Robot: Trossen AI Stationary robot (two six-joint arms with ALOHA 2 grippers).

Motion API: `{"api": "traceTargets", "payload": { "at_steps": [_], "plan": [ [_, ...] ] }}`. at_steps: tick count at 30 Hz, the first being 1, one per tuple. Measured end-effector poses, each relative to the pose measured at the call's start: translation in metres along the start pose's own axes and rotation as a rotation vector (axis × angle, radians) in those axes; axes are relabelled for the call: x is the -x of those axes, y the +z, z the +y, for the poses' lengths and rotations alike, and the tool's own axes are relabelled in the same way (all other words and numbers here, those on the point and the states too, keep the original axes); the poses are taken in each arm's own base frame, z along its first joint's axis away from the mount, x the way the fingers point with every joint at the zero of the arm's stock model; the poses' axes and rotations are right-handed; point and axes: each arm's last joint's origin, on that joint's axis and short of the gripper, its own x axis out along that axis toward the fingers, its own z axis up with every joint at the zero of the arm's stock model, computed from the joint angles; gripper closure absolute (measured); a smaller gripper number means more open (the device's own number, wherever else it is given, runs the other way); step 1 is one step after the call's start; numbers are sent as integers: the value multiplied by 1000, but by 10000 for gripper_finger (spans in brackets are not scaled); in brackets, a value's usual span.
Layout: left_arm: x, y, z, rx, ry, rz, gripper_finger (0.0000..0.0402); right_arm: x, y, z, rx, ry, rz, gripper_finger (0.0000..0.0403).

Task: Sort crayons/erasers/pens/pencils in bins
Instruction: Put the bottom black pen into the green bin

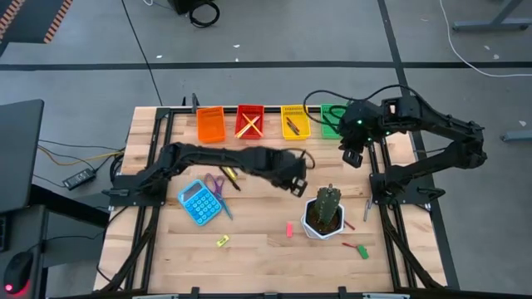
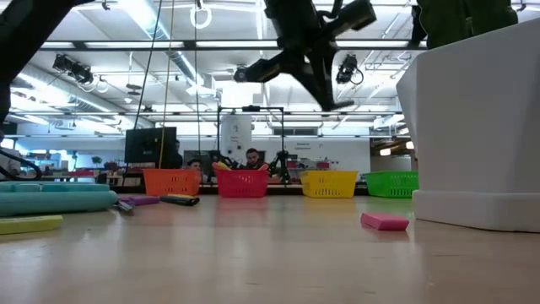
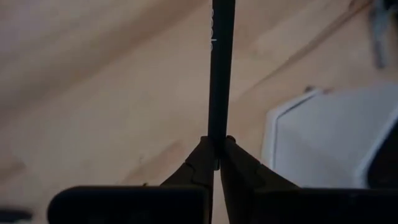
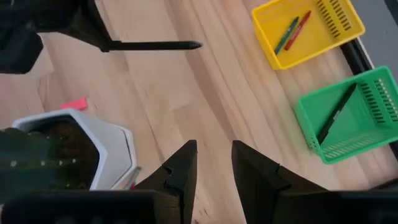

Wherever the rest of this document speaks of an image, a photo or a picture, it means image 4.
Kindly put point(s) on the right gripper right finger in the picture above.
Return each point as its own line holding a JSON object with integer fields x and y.
{"x": 255, "y": 174}

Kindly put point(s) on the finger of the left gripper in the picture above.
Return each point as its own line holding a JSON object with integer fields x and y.
{"x": 93, "y": 35}
{"x": 96, "y": 18}

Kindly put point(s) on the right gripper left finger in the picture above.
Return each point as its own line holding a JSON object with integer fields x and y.
{"x": 180, "y": 168}

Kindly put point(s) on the red crayon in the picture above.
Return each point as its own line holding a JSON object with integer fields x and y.
{"x": 298, "y": 30}
{"x": 132, "y": 187}

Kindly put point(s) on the black crayon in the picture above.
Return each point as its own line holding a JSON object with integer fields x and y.
{"x": 155, "y": 45}

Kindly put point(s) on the white plant pot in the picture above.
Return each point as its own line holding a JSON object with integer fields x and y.
{"x": 115, "y": 146}

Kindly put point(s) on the black pen white print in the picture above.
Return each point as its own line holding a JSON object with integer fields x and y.
{"x": 337, "y": 112}

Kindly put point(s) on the green crayon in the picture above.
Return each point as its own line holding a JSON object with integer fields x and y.
{"x": 286, "y": 35}

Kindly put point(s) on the pink eraser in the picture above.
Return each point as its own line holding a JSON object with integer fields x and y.
{"x": 74, "y": 104}

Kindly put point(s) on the green plastic basket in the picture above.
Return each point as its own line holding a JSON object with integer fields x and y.
{"x": 351, "y": 130}

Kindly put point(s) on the yellow plastic basket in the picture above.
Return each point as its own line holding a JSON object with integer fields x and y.
{"x": 326, "y": 43}

